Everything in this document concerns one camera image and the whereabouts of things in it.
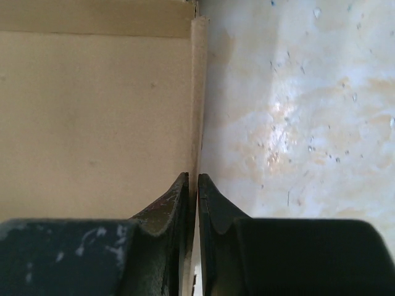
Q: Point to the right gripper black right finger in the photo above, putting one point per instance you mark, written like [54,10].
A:
[241,255]

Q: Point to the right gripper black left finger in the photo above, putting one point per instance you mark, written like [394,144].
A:
[142,255]

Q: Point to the brown cardboard box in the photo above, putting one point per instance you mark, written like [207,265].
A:
[101,108]

